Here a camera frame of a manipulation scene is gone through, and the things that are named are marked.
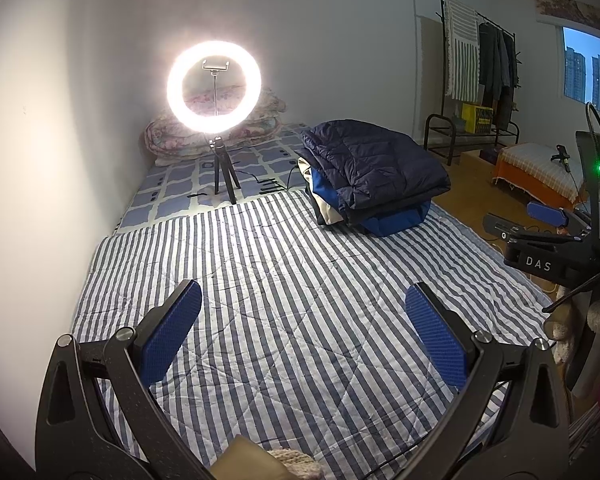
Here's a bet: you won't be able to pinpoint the navy quilted down jacket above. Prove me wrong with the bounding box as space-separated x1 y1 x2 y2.
299 120 451 211

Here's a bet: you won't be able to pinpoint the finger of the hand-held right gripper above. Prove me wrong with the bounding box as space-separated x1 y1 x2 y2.
526 201 593 233
482 212 536 243

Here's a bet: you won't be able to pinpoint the window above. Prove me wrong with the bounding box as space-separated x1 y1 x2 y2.
562 25 600 123

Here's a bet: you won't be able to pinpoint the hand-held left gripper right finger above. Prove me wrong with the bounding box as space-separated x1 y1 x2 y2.
395 281 571 480

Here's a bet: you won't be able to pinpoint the blue white striped blanket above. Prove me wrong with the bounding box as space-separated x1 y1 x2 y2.
70 192 556 480

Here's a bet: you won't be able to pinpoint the green white striped towel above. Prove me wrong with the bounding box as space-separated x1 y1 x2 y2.
444 0 481 102

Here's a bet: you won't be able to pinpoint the white ring light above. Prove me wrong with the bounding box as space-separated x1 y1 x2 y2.
166 41 262 136

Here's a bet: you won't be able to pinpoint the beige knitted cloth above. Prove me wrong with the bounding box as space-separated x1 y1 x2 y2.
212 435 326 480

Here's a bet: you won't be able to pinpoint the black tripod stand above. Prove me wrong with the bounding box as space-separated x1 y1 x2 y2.
209 135 241 206

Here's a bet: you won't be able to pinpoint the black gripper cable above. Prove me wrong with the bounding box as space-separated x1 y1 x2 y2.
550 255 600 312

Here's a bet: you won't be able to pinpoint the dark hanging clothes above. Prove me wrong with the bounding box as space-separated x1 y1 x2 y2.
477 22 521 131

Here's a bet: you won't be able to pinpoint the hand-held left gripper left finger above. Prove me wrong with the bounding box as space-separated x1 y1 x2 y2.
34 279 216 480

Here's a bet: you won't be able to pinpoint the bright blue jacket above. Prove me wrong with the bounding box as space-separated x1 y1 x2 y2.
307 165 431 237

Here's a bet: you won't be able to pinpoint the small bed with orange cover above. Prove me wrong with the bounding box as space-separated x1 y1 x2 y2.
491 142 588 203

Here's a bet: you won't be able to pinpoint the cream white garment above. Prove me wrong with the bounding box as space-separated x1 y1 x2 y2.
300 157 346 226

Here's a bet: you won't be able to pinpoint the blue checkered bed sheet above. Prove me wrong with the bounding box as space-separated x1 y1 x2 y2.
112 122 326 233

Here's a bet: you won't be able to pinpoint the floral folded quilt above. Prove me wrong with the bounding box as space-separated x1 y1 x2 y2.
145 85 287 167

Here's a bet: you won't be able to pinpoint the yellow plastic crate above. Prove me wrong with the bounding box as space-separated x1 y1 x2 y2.
461 103 495 135

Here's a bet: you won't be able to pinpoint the floral curtain valance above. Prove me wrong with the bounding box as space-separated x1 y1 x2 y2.
530 0 600 36

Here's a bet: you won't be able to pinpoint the black clothes rack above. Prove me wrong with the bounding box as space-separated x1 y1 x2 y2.
436 0 523 131

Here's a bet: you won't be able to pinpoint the black metal shoe rack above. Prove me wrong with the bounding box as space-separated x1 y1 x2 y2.
424 114 522 167

